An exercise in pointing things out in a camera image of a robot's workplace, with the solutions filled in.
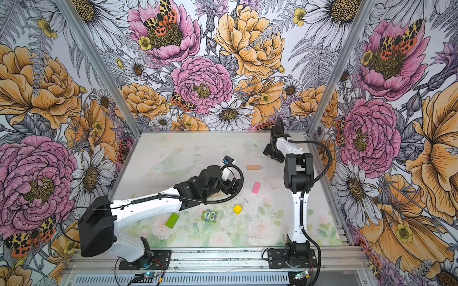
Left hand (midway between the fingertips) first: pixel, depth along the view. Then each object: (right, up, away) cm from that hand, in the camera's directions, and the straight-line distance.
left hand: (232, 178), depth 79 cm
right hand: (+24, +6, +27) cm, 37 cm away
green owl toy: (-11, -19, +6) cm, 22 cm away
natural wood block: (+12, +2, +26) cm, 29 cm away
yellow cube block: (+2, -16, +8) cm, 18 cm away
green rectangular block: (-28, -20, +4) cm, 35 cm away
